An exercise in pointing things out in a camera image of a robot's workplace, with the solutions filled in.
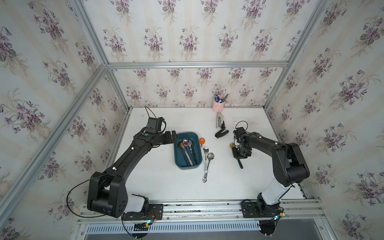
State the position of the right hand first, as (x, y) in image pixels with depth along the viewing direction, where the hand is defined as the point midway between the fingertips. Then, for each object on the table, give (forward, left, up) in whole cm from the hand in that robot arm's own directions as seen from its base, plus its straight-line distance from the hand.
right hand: (240, 157), depth 93 cm
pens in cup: (+42, +10, +12) cm, 45 cm away
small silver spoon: (+3, +22, +1) cm, 22 cm away
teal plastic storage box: (-4, +38, 0) cm, 38 cm away
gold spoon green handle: (+7, +5, +3) cm, 9 cm away
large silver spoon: (0, +19, +1) cm, 19 cm away
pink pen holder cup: (+39, +12, +6) cm, 41 cm away
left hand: (+4, +42, +15) cm, 45 cm away
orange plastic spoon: (+10, +24, +2) cm, 26 cm away
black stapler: (+16, +12, +2) cm, 20 cm away
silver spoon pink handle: (+5, +37, +3) cm, 37 cm away
